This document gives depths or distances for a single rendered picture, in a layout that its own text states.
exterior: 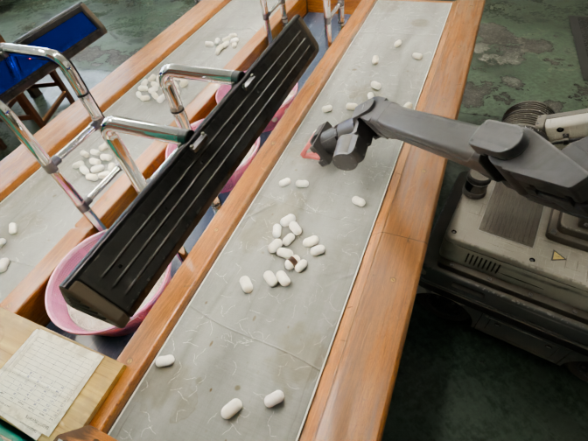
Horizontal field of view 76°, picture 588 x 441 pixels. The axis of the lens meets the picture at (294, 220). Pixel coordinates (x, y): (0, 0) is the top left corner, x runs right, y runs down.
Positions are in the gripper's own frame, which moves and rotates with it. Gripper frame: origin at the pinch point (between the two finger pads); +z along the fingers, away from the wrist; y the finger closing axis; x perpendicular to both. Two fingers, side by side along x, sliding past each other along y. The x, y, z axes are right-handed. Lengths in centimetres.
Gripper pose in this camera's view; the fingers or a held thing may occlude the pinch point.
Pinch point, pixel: (304, 154)
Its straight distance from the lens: 100.7
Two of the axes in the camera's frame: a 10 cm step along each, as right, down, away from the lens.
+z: -6.4, 2.0, 7.4
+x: 6.6, 6.4, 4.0
